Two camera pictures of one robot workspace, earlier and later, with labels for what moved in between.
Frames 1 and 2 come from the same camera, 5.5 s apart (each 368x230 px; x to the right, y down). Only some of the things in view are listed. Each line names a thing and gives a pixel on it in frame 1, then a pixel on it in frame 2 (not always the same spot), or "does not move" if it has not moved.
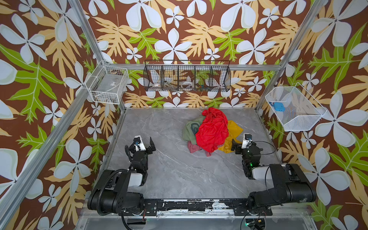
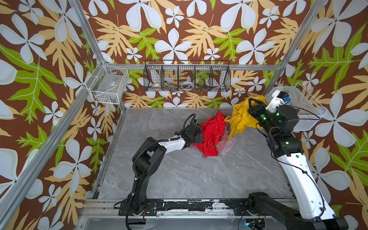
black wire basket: (187, 75) does not move
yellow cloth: (234, 130) -> (241, 119)
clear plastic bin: (296, 108) does not move
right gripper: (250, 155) -> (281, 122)
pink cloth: (195, 148) -> (225, 145)
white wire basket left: (108, 84) does not move
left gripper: (148, 150) -> (198, 140)
